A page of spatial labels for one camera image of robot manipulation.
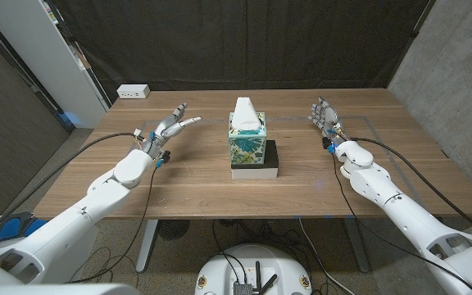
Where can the grey table leg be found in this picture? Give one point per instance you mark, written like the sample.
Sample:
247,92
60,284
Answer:
358,246

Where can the upright black antenna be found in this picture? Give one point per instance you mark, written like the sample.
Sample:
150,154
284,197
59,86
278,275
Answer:
258,274

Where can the white base block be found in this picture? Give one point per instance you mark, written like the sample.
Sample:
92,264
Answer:
254,173

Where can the white power strip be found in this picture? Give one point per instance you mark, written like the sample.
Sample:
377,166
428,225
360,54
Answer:
133,91

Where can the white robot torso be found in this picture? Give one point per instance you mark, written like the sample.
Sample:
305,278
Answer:
55,289

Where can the white table leg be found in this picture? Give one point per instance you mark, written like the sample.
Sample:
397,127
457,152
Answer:
148,241

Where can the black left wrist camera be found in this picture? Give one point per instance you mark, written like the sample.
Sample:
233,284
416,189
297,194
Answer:
165,156

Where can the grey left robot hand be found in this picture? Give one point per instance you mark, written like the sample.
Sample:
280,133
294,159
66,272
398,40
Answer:
166,131

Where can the small grey electronics box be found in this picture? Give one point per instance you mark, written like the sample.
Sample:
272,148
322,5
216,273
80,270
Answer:
242,289

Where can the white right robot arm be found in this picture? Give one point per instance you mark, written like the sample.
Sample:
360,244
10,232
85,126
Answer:
404,213

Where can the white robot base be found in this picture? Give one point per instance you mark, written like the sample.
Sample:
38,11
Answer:
219,270

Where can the slanted black antenna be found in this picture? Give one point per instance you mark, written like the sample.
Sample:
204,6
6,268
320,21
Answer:
269,283

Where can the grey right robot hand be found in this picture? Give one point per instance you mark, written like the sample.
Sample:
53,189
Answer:
329,116

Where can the black foam block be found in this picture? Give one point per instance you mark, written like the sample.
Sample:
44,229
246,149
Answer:
271,155

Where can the white cabinet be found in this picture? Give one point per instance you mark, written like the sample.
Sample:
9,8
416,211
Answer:
43,53

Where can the teal floral tissue box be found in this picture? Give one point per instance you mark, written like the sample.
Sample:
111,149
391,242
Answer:
247,147

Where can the black round floor fan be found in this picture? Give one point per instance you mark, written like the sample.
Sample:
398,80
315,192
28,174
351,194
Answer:
173,228

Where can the white tissue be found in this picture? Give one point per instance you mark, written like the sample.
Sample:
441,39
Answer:
246,112

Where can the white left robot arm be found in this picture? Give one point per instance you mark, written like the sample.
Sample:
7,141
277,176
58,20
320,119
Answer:
96,196

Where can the black curtain backdrop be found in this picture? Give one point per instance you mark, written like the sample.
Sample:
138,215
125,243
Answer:
240,41

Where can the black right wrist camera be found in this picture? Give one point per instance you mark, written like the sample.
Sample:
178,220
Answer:
326,143

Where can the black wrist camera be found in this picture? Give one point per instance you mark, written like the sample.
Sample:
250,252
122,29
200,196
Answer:
165,156
326,143

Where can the blue and black pad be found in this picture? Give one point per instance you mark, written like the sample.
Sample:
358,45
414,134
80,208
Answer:
10,227

